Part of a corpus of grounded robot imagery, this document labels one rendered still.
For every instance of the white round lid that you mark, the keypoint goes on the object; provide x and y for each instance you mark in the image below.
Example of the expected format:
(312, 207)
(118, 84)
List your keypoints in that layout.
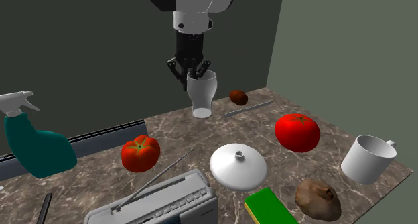
(238, 169)

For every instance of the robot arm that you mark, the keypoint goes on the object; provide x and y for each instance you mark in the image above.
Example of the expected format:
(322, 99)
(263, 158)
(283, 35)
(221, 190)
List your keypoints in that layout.
(192, 7)

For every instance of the small dark brown potato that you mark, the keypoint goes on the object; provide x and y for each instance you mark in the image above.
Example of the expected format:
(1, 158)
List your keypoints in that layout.
(238, 97)

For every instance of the green and yellow sponge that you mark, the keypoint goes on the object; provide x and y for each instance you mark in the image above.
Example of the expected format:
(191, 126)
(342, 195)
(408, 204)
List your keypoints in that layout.
(269, 207)

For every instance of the ribbed red tomato green stem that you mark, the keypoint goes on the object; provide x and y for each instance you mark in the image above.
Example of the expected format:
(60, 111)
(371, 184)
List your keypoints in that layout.
(140, 154)

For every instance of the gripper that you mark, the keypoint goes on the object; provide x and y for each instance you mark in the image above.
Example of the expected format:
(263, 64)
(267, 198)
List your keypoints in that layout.
(189, 45)

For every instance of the black rod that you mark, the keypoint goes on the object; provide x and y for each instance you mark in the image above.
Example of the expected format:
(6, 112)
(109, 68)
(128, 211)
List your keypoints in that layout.
(44, 210)

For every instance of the large smooth red tomato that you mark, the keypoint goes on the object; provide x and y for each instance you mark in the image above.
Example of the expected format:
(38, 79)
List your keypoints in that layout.
(297, 133)

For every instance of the white drinking glass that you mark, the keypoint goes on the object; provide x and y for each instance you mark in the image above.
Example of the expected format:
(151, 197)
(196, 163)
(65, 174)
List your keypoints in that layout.
(201, 92)

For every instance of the large light brown potato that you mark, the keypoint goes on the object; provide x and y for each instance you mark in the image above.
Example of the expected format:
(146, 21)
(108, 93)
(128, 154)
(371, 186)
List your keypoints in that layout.
(318, 200)

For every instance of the grey radio with antenna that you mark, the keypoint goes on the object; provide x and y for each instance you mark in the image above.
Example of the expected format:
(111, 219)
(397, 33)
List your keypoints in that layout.
(169, 207)

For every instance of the grey knife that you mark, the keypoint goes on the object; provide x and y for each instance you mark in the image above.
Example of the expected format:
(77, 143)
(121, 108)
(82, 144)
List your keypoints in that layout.
(248, 108)

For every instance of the teal spray bottle white nozzle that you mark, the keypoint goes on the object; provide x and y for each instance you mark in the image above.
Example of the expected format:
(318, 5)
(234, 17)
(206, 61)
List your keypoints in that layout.
(39, 151)

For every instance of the white mug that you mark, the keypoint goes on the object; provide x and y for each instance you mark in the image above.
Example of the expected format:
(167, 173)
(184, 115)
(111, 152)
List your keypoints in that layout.
(367, 161)

